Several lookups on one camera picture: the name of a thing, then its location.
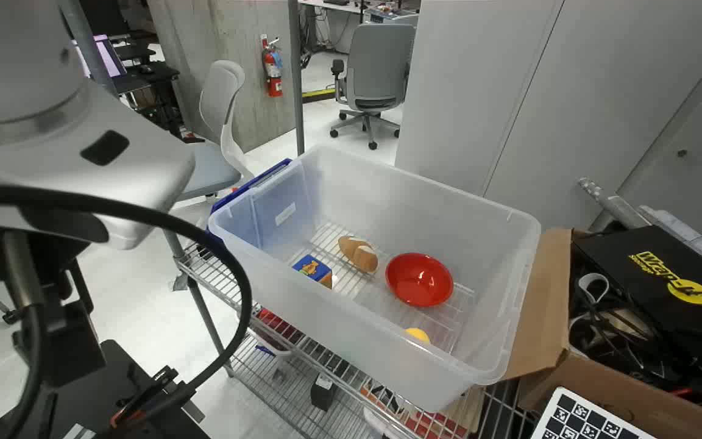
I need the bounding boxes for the white armless office chair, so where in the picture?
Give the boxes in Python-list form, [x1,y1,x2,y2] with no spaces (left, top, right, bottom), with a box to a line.
[174,59,256,201]

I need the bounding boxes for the black stand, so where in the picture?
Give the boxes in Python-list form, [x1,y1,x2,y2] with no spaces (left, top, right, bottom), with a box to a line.
[0,226,208,439]

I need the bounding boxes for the grey office chair with armrests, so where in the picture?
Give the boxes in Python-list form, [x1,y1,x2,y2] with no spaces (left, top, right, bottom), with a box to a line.
[327,18,420,150]

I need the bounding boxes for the white cabinet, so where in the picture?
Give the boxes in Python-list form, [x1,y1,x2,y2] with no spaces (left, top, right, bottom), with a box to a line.
[394,0,702,255]

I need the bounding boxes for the colourful printed cube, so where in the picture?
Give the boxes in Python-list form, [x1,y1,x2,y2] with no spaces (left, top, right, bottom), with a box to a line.
[289,251,337,290]

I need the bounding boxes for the clear plastic storage bin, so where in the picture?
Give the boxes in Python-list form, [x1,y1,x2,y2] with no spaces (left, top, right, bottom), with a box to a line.
[208,144,544,411]

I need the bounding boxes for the black cable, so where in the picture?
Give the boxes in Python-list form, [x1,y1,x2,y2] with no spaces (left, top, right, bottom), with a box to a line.
[0,179,254,401]

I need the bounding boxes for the black bag yellow logo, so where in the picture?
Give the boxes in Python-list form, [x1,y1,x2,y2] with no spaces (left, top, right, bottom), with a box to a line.
[577,225,702,361]

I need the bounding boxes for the brown toy bread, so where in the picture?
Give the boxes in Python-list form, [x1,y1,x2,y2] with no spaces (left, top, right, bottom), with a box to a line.
[337,234,381,276]

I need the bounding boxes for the yellow ball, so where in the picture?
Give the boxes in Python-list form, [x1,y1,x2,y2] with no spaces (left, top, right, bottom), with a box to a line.
[404,323,433,346]

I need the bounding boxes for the black desk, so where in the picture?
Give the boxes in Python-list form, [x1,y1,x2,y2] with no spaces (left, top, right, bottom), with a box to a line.
[80,32,185,132]

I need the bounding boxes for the black white calibration board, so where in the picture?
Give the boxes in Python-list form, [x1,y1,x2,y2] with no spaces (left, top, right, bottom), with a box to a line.
[528,384,657,439]

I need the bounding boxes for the large cardboard box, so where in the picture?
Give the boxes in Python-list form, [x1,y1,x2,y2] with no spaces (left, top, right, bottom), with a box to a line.
[504,226,702,439]

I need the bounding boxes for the laptop with purple screen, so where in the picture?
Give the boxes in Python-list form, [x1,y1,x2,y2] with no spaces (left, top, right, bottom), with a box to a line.
[93,33,126,79]

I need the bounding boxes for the metal wire shelf cart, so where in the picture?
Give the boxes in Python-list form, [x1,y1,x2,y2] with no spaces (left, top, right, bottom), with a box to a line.
[166,228,540,439]

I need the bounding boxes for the silver metal rod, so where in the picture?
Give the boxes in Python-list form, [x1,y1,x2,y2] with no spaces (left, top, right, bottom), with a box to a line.
[575,176,654,232]

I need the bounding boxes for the red bowl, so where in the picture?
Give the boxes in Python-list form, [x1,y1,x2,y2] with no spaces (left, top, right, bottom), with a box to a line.
[383,251,456,309]

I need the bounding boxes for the red fire extinguisher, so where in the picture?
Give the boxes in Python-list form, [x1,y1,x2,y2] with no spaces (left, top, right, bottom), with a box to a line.
[259,32,286,100]

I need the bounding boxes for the thin metal shelf post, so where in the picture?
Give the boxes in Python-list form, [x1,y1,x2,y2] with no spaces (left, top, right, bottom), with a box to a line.
[286,0,310,159]

